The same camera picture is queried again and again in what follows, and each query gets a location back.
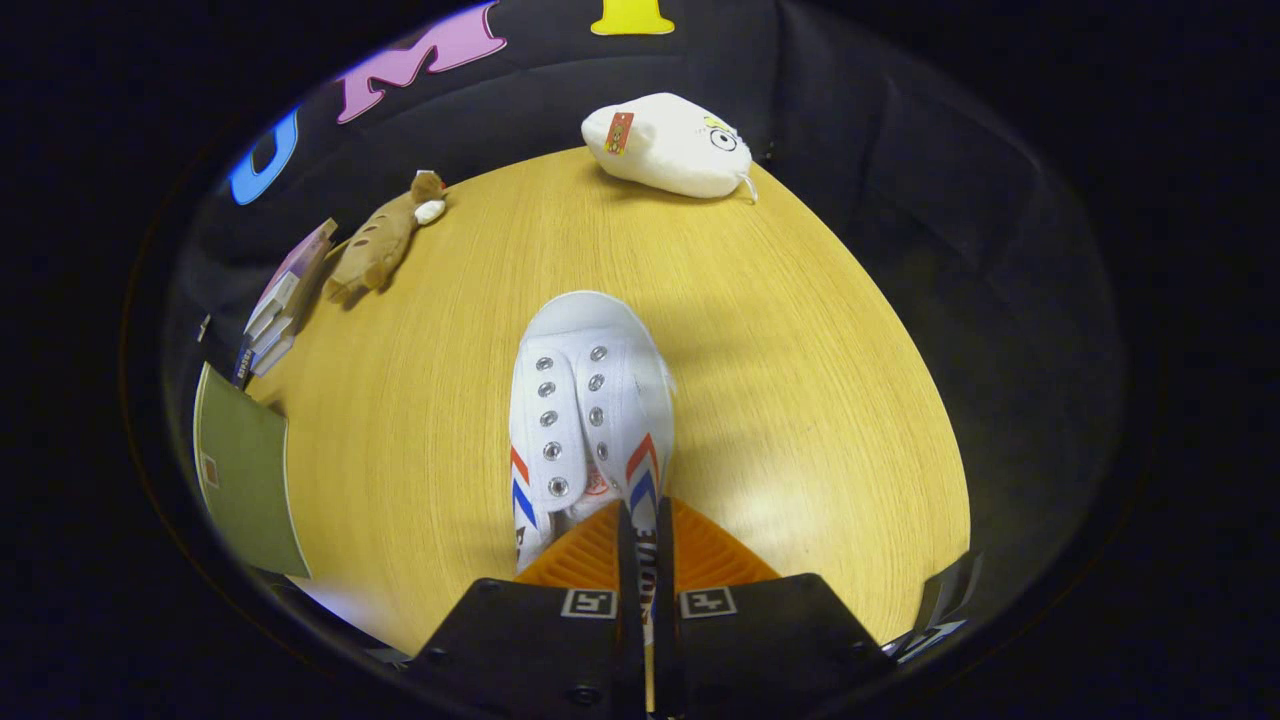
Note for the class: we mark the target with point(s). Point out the white plush toy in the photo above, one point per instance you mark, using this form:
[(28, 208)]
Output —
[(670, 150)]

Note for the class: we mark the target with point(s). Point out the pink cover book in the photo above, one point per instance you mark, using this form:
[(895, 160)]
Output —
[(295, 270)]

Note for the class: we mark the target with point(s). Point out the white canvas shoe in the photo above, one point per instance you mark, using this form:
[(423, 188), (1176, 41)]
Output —
[(590, 410)]

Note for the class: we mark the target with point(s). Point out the green fabric storage box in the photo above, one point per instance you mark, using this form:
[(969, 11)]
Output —
[(245, 480)]

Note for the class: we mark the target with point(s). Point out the brown plush toy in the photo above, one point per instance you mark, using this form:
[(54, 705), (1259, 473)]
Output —
[(375, 245)]

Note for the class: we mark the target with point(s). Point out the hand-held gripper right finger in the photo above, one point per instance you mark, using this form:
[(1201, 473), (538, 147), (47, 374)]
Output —
[(760, 650)]

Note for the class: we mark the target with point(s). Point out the black flat object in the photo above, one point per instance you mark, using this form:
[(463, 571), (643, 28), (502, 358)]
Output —
[(945, 595)]

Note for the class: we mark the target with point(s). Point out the grey book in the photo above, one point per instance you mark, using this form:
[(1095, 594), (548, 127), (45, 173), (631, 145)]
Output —
[(272, 340)]

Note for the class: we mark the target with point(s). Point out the black backdrop cloth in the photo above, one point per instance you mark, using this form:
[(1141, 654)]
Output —
[(900, 200)]

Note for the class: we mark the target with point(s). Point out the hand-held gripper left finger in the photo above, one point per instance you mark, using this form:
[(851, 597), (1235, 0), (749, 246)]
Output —
[(540, 650)]

